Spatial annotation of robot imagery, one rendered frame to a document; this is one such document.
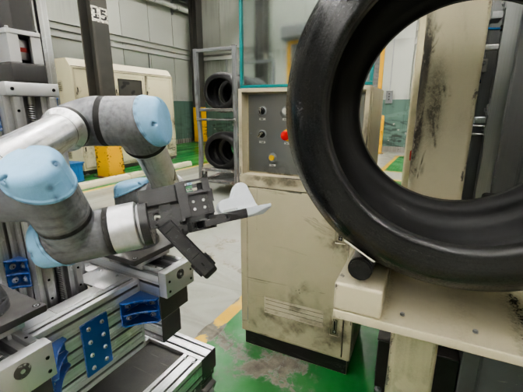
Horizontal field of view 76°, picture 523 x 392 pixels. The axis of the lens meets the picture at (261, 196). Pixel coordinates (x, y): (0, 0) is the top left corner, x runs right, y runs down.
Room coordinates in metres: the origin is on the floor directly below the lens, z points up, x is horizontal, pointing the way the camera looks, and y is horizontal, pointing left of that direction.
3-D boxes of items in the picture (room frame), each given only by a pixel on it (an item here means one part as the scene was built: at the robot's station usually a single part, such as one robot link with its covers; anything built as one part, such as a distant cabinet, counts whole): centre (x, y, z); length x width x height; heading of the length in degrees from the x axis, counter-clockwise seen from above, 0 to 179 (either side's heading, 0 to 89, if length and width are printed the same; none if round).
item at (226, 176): (5.10, 0.34, 0.96); 1.36 x 0.71 x 1.92; 152
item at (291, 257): (1.56, -0.23, 0.63); 0.56 x 0.41 x 1.27; 65
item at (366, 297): (0.73, -0.26, 0.84); 0.36 x 0.09 x 0.06; 155
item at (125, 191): (1.13, 0.44, 0.88); 0.13 x 0.12 x 0.14; 93
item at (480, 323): (0.67, -0.38, 0.80); 0.37 x 0.36 x 0.02; 65
